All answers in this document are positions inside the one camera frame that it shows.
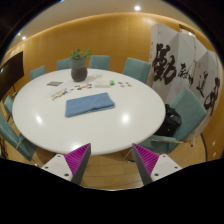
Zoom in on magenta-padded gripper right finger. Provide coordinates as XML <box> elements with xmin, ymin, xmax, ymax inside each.
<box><xmin>131</xmin><ymin>143</ymin><xmax>183</xmax><ymax>187</ymax></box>

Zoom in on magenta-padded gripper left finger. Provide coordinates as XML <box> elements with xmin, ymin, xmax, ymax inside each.
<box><xmin>40</xmin><ymin>143</ymin><xmax>92</xmax><ymax>187</ymax></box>

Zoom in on blue folded towel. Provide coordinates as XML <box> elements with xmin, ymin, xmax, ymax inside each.
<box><xmin>64</xmin><ymin>92</ymin><xmax>116</xmax><ymax>118</ymax></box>

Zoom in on black bag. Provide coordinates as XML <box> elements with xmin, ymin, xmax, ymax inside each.
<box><xmin>153</xmin><ymin>103</ymin><xmax>183</xmax><ymax>138</ymax></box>

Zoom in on colourful sticker sheet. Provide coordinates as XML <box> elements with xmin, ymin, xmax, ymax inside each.
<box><xmin>50</xmin><ymin>87</ymin><xmax>69</xmax><ymax>101</ymax></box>

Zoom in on white flat box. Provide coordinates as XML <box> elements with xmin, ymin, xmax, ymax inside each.
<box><xmin>94</xmin><ymin>81</ymin><xmax>112</xmax><ymax>89</ymax></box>

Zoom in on grey flat rectangular panel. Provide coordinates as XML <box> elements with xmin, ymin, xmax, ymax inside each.
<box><xmin>46</xmin><ymin>80</ymin><xmax>64</xmax><ymax>87</ymax></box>

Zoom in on potted plant in grey pot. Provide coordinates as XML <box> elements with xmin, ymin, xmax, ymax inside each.
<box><xmin>69</xmin><ymin>48</ymin><xmax>93</xmax><ymax>83</ymax></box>

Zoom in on teal upholstered chairs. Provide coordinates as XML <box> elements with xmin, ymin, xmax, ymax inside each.
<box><xmin>0</xmin><ymin>54</ymin><xmax>208</xmax><ymax>164</ymax></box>

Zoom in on black television screen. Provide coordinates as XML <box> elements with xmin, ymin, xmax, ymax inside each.
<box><xmin>0</xmin><ymin>50</ymin><xmax>25</xmax><ymax>101</ymax></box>

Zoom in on white calligraphy folding screen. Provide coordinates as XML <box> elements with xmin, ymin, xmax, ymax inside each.
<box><xmin>146</xmin><ymin>23</ymin><xmax>224</xmax><ymax>141</ymax></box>

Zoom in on ceiling spot lights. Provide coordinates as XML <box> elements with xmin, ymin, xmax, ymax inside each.
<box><xmin>16</xmin><ymin>3</ymin><xmax>142</xmax><ymax>41</ymax></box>

